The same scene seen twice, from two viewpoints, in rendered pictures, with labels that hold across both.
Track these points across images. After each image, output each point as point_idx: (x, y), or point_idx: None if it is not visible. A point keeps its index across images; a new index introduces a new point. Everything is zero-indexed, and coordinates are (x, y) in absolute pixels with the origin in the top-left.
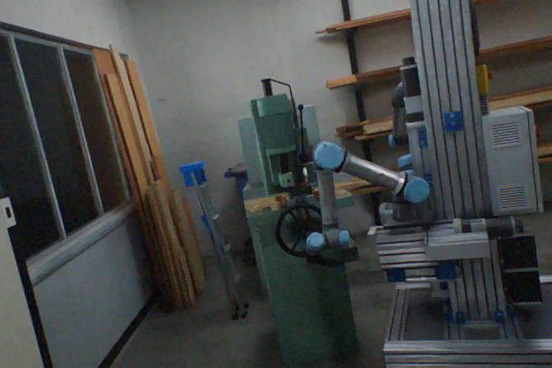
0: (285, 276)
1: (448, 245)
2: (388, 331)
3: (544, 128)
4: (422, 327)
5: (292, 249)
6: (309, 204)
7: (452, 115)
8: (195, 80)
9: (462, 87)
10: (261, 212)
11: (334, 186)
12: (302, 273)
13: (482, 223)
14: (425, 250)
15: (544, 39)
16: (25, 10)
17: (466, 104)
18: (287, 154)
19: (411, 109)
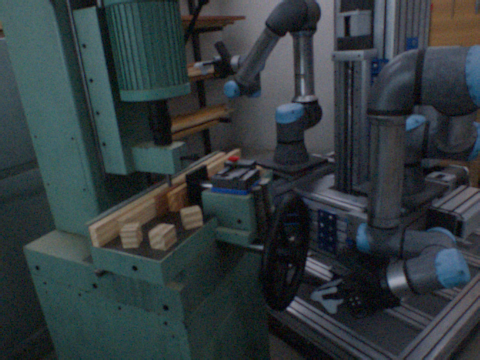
0: (216, 354)
1: (478, 211)
2: (358, 353)
3: (183, 101)
4: (366, 324)
5: (282, 298)
6: (298, 196)
7: (414, 41)
8: None
9: (422, 6)
10: (175, 240)
11: (221, 161)
12: (233, 332)
13: (453, 177)
14: (466, 225)
15: (201, 18)
16: None
17: (421, 30)
18: (143, 104)
19: (361, 30)
